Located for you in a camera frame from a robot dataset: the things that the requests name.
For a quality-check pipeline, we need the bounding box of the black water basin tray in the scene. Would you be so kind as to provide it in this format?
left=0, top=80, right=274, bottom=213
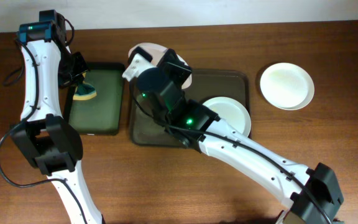
left=63, top=62, right=125, bottom=135

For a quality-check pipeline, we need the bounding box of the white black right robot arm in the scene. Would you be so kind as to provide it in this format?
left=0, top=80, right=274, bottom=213
left=122, top=45, right=344, bottom=224

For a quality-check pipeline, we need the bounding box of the dark brown serving tray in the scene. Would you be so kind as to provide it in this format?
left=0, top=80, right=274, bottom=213
left=130, top=69, right=251, bottom=148

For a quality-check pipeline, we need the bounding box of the yellow green sponge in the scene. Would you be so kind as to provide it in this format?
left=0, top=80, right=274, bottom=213
left=73, top=73, right=97, bottom=101

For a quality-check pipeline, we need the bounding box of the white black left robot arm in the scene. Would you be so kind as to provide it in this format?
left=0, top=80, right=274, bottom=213
left=9, top=20, right=104, bottom=223

